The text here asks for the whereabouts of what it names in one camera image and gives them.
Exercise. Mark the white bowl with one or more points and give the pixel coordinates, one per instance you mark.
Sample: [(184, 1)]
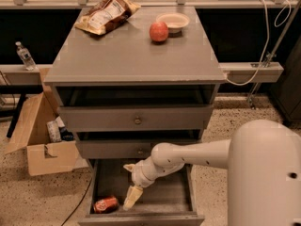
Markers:
[(175, 21)]

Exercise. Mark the white can in box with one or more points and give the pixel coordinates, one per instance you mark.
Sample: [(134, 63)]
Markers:
[(53, 131)]

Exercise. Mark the grey bottom drawer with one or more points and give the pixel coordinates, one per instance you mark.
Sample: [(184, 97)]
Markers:
[(168, 202)]

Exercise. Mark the brown chip bag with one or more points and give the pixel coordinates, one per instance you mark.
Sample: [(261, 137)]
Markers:
[(106, 16)]

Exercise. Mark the grey middle drawer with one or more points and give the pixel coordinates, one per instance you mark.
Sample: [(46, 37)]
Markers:
[(96, 149)]

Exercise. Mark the dark bottle in box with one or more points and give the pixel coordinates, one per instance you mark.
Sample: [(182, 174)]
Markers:
[(65, 134)]

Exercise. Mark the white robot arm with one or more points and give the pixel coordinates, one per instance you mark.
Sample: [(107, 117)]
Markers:
[(263, 160)]

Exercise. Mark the grey top drawer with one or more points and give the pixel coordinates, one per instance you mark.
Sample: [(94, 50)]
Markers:
[(130, 118)]

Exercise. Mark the red apple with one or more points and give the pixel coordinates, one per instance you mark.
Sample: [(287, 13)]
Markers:
[(158, 31)]

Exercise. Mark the grey drawer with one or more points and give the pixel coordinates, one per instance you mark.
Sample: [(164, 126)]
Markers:
[(96, 149), (130, 118), (168, 202)]

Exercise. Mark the clear water bottle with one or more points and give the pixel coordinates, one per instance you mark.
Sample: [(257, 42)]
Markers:
[(25, 56)]

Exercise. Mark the grey drawer cabinet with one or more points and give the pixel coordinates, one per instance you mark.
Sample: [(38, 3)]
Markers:
[(125, 68)]

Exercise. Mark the metal stand pole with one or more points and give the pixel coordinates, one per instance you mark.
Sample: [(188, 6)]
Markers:
[(269, 57)]

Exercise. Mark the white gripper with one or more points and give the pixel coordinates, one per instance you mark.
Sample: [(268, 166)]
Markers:
[(140, 174)]

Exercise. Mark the black table leg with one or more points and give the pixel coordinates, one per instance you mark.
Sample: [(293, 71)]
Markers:
[(16, 115)]

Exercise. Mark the cardboard box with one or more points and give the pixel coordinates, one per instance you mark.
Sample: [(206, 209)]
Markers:
[(31, 134)]

